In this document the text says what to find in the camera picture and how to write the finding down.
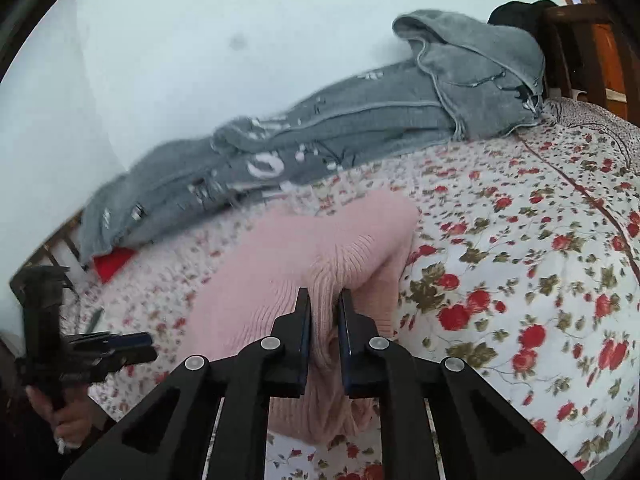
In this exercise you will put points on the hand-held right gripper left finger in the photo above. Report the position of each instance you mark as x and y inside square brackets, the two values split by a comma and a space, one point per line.
[306, 350]

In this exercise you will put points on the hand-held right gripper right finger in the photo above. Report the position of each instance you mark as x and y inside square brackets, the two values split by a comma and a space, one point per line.
[342, 350]

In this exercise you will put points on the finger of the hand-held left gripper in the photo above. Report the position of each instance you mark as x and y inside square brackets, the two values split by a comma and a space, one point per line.
[137, 355]
[130, 339]

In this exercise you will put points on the pink knitted sweater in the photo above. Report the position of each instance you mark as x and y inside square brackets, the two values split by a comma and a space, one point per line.
[280, 260]

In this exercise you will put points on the person's left hand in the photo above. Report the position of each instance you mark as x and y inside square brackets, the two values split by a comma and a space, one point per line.
[70, 425]

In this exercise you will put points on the wooden slatted bed footboard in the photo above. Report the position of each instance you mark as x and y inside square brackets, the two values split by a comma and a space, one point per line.
[57, 245]

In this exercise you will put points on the red cloth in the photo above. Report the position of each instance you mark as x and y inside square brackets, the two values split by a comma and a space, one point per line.
[112, 265]

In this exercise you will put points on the floral bed sheet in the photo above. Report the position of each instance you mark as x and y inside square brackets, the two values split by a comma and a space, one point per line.
[500, 260]

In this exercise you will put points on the grey printed blanket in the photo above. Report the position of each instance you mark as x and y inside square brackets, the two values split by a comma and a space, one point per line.
[375, 115]

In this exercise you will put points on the dark wooden bed headboard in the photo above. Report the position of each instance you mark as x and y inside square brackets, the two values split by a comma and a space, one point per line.
[565, 55]

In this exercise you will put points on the black cloth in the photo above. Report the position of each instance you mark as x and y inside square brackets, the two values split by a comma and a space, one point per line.
[520, 14]

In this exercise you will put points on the orange wooden panel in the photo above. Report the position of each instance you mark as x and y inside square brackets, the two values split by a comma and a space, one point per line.
[607, 60]

